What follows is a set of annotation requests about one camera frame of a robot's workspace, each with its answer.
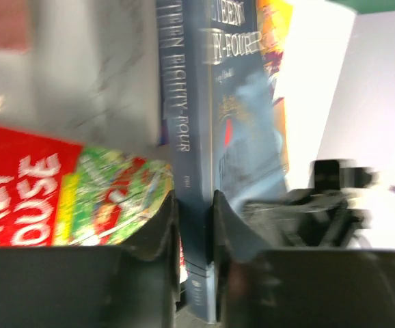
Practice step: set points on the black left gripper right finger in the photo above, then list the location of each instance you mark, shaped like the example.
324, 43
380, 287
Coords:
304, 287

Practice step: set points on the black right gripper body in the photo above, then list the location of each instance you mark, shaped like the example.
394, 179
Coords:
319, 216

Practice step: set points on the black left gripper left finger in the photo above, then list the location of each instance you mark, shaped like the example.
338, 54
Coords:
133, 284

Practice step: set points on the red treehouse book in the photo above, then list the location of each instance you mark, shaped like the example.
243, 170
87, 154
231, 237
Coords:
55, 193

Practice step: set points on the dark blue 1984 book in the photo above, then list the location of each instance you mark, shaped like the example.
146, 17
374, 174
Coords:
220, 121

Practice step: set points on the orange Roald Dahl book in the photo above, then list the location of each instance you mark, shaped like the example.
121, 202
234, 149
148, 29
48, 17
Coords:
274, 19

